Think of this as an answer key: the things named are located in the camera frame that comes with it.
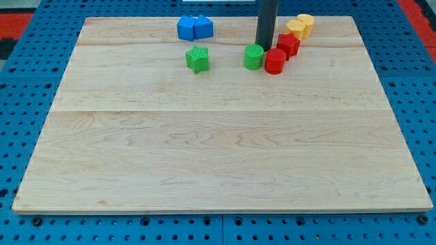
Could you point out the yellow rear block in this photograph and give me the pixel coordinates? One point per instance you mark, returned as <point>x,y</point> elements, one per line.
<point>308,21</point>

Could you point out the green cylinder block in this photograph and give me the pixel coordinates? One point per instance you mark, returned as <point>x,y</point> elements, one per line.
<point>253,56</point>

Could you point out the green star block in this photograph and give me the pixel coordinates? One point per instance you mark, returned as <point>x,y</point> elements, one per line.
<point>197,59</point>

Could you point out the blue right block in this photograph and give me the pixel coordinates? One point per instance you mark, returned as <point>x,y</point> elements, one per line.
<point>203,27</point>

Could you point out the blue left block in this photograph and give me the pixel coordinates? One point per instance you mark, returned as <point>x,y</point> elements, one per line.
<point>185,28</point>

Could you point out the blue block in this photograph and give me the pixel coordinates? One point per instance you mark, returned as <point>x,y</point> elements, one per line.
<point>203,27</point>
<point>185,28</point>

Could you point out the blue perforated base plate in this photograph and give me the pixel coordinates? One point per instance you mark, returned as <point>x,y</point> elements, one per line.
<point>399,40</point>

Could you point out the red star block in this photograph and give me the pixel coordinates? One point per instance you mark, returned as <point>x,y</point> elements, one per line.
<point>289,44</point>

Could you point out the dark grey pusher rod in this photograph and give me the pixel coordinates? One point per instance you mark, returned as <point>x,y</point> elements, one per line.
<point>267,15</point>

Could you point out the red cylinder block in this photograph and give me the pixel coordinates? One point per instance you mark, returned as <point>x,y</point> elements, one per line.
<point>275,60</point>

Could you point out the yellow front block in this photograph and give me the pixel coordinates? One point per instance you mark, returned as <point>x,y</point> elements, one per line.
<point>296,27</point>

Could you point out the light wooden board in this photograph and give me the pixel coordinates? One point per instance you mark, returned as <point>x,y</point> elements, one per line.
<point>132,130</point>

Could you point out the yellow block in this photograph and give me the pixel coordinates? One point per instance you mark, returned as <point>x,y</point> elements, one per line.
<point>308,21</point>
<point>296,27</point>

